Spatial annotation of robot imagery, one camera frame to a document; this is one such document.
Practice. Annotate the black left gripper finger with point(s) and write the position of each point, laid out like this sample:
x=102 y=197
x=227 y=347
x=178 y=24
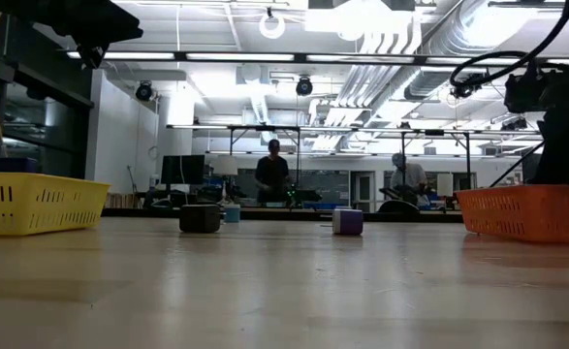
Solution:
x=92 y=53

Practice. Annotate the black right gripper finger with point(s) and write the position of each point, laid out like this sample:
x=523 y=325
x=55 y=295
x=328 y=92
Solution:
x=565 y=167

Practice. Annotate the dark blue box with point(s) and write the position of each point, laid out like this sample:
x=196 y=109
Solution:
x=15 y=166

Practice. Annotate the black wall charger with prongs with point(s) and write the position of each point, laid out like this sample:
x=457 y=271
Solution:
x=199 y=219

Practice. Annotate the light blue wall charger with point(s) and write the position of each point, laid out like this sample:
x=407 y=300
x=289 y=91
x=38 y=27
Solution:
x=231 y=214

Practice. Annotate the purple wall charger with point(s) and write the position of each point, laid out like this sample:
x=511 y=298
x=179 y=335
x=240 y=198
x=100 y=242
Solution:
x=348 y=223

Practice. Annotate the orange plastic basket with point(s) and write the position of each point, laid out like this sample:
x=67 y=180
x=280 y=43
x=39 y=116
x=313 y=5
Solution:
x=521 y=213

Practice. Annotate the black ceiling spotlight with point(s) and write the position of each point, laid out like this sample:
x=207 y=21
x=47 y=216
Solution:
x=304 y=86
x=144 y=91

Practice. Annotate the overhead light bar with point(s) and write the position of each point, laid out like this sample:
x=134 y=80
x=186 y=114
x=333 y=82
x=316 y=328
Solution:
x=240 y=56

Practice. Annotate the black computer monitor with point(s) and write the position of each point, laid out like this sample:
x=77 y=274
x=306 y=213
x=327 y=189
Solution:
x=182 y=169

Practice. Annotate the person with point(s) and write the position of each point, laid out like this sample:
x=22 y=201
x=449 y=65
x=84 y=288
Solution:
x=410 y=177
x=272 y=174

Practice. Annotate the yellow plastic basket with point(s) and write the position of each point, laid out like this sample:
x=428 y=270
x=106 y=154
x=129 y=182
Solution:
x=32 y=203

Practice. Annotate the black curved clamp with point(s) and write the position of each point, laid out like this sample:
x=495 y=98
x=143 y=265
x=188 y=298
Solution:
x=399 y=207
x=162 y=203

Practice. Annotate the white lampshade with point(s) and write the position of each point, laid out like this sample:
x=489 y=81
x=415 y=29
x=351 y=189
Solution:
x=226 y=165

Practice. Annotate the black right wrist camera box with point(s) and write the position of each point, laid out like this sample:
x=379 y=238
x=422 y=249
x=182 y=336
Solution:
x=528 y=92

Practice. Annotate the black background frame rig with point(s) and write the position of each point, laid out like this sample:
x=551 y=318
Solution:
x=264 y=128
x=434 y=132

